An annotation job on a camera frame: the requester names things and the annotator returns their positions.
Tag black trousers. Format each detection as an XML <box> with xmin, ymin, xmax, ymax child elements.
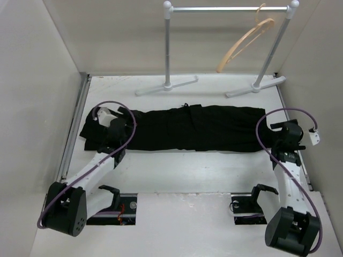
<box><xmin>79</xmin><ymin>103</ymin><xmax>278</xmax><ymax>153</ymax></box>

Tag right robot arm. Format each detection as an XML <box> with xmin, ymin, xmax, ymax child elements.
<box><xmin>248</xmin><ymin>119</ymin><xmax>322</xmax><ymax>256</ymax></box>

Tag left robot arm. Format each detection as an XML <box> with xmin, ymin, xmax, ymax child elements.
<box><xmin>37</xmin><ymin>107</ymin><xmax>137</xmax><ymax>237</ymax></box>

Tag beige wooden hanger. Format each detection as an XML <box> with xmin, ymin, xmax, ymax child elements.
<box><xmin>216</xmin><ymin>3</ymin><xmax>275</xmax><ymax>73</ymax></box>

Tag white clothes rack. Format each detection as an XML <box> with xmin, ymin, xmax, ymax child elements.
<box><xmin>135</xmin><ymin>0</ymin><xmax>300</xmax><ymax>99</ymax></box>

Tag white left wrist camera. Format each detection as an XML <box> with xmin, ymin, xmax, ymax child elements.
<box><xmin>92</xmin><ymin>107</ymin><xmax>117</xmax><ymax>127</ymax></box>

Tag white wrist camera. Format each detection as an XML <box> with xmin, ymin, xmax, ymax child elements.
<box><xmin>92</xmin><ymin>107</ymin><xmax>117</xmax><ymax>127</ymax></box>
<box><xmin>307</xmin><ymin>128</ymin><xmax>320</xmax><ymax>146</ymax></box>

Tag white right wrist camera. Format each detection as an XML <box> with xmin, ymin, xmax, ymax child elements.
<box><xmin>307</xmin><ymin>128</ymin><xmax>320</xmax><ymax>146</ymax></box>

